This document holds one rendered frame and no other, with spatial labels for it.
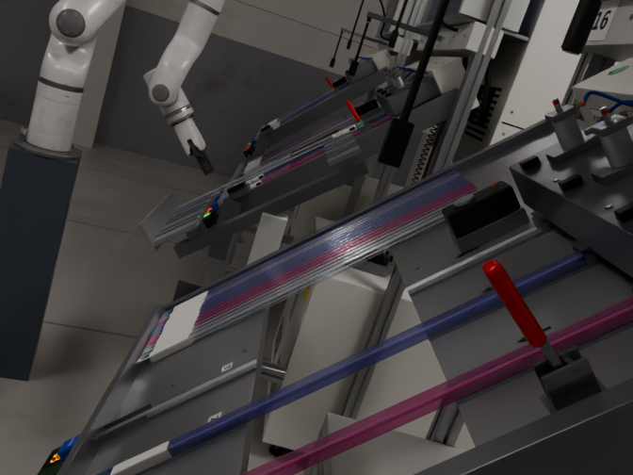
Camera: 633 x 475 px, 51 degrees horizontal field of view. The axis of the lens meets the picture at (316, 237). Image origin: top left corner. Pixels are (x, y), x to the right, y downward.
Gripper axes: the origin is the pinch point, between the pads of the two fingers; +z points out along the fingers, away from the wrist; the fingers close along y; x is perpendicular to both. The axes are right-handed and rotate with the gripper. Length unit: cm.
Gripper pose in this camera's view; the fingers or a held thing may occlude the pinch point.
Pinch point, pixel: (206, 167)
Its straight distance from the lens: 204.6
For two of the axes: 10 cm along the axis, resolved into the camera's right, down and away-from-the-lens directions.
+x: 9.0, -4.2, -1.0
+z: 4.3, 8.7, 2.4
